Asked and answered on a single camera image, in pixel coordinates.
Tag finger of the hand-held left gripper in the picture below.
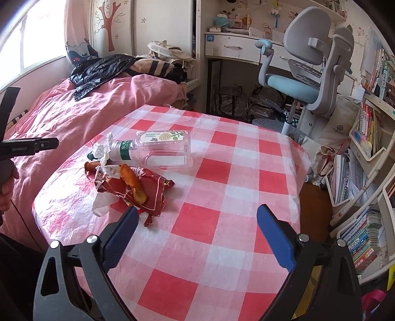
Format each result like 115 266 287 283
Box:
0 87 21 141
0 137 59 159

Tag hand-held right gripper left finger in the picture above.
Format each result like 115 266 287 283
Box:
33 206 139 321

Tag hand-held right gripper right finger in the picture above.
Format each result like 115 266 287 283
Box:
257 204 361 321

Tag white paper tissue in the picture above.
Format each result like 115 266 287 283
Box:
92 191 119 217

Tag long fried dough stick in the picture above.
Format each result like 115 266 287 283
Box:
120 163 148 204

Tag red snack wrapper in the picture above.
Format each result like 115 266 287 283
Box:
94 165 175 227

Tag person's left hand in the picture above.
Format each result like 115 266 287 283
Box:
0 169 20 214

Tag pink bed blanket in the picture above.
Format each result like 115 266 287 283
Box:
0 76 186 247

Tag red checked tablecloth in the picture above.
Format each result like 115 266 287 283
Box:
32 105 312 321

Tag window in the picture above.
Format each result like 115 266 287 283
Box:
0 0 68 90

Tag crumpled white wrapper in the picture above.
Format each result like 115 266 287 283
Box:
93 131 113 161

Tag stack of lying books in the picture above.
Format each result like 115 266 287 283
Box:
339 207 390 276

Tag black puffer jacket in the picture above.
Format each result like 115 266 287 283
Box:
69 54 145 101

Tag clear plastic bottle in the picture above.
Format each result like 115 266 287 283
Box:
109 130 194 169

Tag stack of papers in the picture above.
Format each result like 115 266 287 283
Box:
325 148 374 206

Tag pink printed curtain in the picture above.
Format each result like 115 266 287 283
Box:
64 0 99 67

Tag person's dark clothing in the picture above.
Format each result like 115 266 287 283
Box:
0 233 44 321

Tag white book rack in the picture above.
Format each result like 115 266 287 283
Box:
332 173 395 286
327 89 395 207

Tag pink bag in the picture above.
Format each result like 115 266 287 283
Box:
361 288 388 317

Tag white tote bag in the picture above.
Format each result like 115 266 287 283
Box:
319 102 360 149

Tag clear plastic storage bag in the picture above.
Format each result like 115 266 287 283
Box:
248 88 289 119

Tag striped beige cloth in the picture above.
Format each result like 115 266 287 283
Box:
130 57 175 78

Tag row of upright books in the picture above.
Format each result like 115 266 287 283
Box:
358 102 383 152

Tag white wardrobe with tree print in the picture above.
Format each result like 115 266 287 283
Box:
91 0 198 59

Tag beige canvas bag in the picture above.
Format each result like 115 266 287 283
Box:
147 40 196 70

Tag folded dark clothes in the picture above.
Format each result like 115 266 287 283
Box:
169 63 190 84

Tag grey blue desk chair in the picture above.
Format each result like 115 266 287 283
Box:
251 7 355 145

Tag white desk with drawers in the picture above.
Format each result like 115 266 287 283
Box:
204 31 355 118

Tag clear bag with black handles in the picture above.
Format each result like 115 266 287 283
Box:
214 86 247 116

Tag row of wall shelf books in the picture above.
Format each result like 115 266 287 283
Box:
368 46 395 103

